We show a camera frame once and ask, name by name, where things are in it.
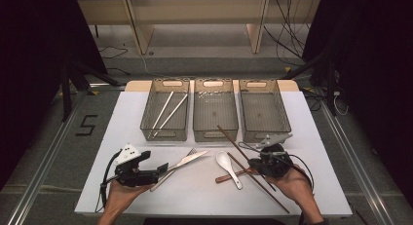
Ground silver table knife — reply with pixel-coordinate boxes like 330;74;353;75
167;149;210;172

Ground person's left hand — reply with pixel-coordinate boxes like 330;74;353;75
107;179;154;217

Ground brown chopstick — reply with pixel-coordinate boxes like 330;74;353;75
226;152;277;192
216;125;290;214

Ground tangle of floor cables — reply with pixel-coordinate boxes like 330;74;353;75
300;86;351;118

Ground hanging black cable bundle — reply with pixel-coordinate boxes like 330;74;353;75
262;0;314;61

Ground beige wooden desk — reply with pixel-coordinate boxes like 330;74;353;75
77;0;322;56

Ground left hand-held gripper cable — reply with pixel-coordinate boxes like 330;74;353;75
96;151;122;213

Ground person's right hand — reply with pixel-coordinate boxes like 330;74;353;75
265;165;316;217

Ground brown wooden spoon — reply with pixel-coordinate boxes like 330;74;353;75
214;167;258;184

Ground black metal stand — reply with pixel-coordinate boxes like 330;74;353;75
282;49;339;118
58;55;122;123

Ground black floor cable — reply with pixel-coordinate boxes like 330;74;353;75
97;44;131;77

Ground aluminium floor rail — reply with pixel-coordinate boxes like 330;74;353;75
6;88;90;225
319;100;395;225

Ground silver fork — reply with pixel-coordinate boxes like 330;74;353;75
149;147;199;193

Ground white ceramic spoon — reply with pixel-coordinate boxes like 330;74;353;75
215;150;244;191

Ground smoky clear plastic bin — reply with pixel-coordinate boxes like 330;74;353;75
193;78;240;143
139;78;191;142
238;78;292;144

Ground white table cover sheet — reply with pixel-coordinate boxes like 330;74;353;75
74;90;354;218

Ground hand-held gripper cable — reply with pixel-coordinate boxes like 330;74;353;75
238;141;316;191
96;151;122;213

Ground white chopstick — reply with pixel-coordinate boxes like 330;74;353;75
148;91;175;139
152;93;190;138

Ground dark curtain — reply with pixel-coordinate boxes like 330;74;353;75
301;0;413;206
0;0;109;191

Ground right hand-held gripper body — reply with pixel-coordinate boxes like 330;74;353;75
254;132;295;178

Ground right hand-held gripper cable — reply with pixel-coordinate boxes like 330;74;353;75
238;141;316;191

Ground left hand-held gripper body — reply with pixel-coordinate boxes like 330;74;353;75
113;143;161;188

